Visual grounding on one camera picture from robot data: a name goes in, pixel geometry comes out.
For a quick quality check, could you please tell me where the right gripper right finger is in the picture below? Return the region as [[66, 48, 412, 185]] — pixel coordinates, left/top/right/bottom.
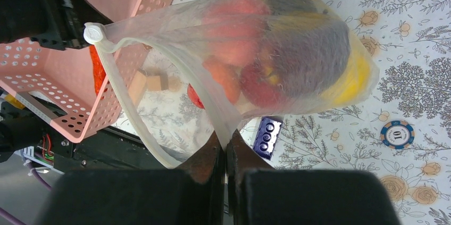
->
[[226, 131, 400, 224]]

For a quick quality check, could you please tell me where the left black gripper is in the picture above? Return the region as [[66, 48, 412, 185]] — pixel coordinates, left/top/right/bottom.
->
[[1, 0, 112, 50]]

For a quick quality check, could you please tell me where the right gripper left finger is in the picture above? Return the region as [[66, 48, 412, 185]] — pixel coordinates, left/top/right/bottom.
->
[[37, 133, 225, 224]]

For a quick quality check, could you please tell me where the pink plastic basket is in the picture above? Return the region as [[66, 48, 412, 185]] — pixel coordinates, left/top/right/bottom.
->
[[1, 0, 173, 143]]

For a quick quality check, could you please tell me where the orange red carrot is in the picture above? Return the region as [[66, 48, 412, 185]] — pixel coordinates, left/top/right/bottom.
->
[[89, 45, 106, 95]]

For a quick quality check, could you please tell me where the dark red apple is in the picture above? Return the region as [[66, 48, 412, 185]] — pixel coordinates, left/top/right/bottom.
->
[[239, 64, 288, 109]]

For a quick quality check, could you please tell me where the yellow lemon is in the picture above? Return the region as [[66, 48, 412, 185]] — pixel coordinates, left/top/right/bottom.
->
[[320, 34, 372, 106]]

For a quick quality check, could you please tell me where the clear zip top bag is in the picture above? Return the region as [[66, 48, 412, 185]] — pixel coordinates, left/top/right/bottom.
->
[[83, 0, 379, 168]]

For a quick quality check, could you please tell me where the dark purple plum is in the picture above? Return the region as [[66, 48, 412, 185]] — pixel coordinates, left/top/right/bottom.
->
[[261, 0, 350, 97]]

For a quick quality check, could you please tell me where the pink peach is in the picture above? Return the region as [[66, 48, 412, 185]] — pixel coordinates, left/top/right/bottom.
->
[[203, 57, 241, 104], [202, 0, 271, 67]]

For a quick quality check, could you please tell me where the purple rectangular block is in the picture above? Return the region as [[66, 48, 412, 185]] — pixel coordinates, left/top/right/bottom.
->
[[252, 117, 283, 160]]

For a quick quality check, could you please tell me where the small wooden cube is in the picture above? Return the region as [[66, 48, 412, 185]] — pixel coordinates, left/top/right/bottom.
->
[[146, 74, 169, 91]]

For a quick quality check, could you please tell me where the long wooden block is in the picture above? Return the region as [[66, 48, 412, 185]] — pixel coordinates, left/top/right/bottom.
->
[[128, 70, 147, 106]]

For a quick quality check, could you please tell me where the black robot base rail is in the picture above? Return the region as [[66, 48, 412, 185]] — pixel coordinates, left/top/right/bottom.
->
[[49, 127, 165, 172]]

